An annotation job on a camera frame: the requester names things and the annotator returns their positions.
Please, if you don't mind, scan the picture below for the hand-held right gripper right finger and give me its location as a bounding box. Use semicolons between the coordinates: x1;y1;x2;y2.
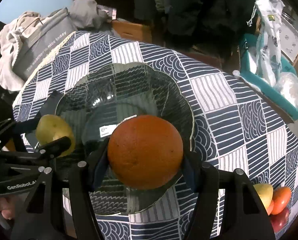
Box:
181;152;277;240

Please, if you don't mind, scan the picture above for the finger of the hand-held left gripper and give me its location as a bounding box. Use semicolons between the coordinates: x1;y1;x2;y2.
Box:
13;90;63;137
0;137;72;167

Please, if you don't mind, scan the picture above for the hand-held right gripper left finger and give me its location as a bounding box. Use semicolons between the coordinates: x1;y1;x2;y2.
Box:
10;140;111;240

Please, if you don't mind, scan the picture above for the yellow mango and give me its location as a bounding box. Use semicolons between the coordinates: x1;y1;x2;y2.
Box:
36;114;76;158

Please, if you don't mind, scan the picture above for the orange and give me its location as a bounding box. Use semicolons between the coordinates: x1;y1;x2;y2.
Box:
107;115;184;190

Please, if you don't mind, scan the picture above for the yellow-green apple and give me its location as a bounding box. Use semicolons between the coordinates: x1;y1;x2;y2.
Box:
253;183;274;209

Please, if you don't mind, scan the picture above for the clear glass bowl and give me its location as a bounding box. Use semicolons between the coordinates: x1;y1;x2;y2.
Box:
54;62;195;215

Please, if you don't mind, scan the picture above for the dark red apple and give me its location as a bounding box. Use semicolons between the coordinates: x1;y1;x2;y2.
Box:
270;207;290;233

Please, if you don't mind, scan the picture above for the person's left hand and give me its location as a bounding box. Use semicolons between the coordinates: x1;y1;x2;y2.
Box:
0;194;16;221

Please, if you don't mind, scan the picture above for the grey fabric bag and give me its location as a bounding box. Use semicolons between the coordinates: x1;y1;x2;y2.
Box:
13;7;76;79

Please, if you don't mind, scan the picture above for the beige cloth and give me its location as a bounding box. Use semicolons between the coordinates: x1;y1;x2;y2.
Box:
0;12;43;89

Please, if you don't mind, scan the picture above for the blue white patterned tablecloth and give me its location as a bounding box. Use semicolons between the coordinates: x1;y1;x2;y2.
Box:
12;31;298;240

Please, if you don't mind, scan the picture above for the grey garment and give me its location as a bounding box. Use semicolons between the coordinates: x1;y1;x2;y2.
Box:
69;0;117;34

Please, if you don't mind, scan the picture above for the teal box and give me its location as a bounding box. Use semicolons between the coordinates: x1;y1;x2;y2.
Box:
239;34;298;120

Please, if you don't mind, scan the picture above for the flat brown cardboard box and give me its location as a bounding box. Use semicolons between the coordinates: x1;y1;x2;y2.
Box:
186;45;225;68

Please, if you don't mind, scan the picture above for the clear plastic bag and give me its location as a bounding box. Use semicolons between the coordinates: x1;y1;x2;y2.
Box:
274;72;298;113

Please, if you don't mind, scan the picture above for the white printed plastic bag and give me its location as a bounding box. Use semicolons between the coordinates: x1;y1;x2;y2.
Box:
246;0;285;87

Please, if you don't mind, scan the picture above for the black hanging clothing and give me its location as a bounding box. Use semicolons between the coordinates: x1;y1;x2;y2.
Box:
131;0;259;50

